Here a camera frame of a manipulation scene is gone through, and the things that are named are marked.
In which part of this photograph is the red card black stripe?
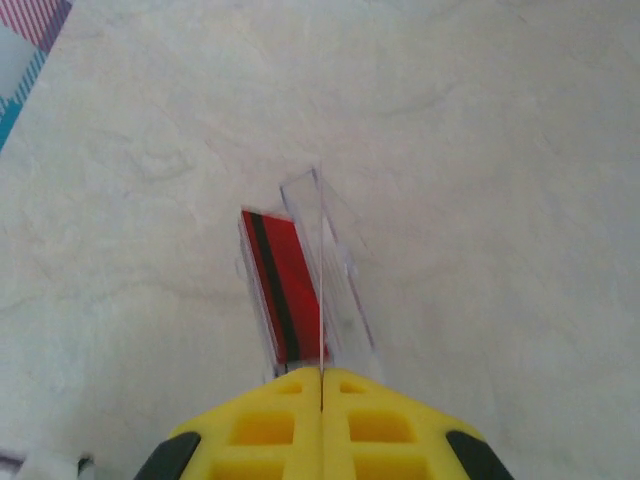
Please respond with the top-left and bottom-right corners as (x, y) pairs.
(240, 209), (331, 364)

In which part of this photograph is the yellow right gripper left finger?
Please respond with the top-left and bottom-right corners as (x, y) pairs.
(133, 367), (322, 480)

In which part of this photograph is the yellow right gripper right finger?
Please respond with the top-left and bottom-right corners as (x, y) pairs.
(321, 367), (517, 480)

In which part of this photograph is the clear plastic card holder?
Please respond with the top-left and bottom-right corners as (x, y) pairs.
(234, 167), (386, 381)

